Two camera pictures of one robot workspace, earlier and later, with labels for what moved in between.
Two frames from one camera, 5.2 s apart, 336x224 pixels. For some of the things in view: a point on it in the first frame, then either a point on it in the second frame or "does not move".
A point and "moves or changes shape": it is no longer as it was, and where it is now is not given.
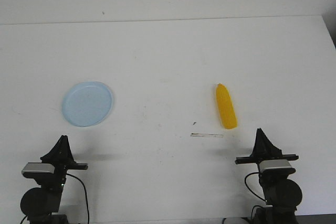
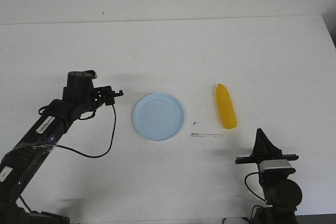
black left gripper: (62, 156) to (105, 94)
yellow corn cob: (226, 106) does not move
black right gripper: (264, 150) does not move
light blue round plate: (87, 104) moves or changes shape
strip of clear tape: (206, 135) does not move
